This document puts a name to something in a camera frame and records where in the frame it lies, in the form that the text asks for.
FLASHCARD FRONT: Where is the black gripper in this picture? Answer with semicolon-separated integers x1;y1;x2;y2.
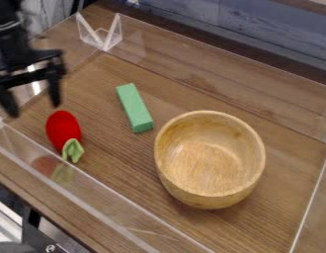
0;49;66;118

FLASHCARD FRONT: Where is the red plush strawberry toy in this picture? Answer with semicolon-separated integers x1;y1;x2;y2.
46;111;84;163

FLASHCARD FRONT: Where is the green rectangular block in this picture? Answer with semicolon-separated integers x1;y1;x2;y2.
116;83;154;133

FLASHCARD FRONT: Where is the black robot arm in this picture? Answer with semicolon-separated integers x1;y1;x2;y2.
0;0;66;118

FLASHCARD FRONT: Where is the wooden bowl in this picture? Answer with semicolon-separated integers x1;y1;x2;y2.
154;111;267;210

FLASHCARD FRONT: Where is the clear acrylic corner bracket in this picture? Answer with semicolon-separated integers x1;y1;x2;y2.
74;13;122;51

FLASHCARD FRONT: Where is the clear acrylic enclosure wall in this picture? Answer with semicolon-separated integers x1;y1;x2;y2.
0;5;326;253

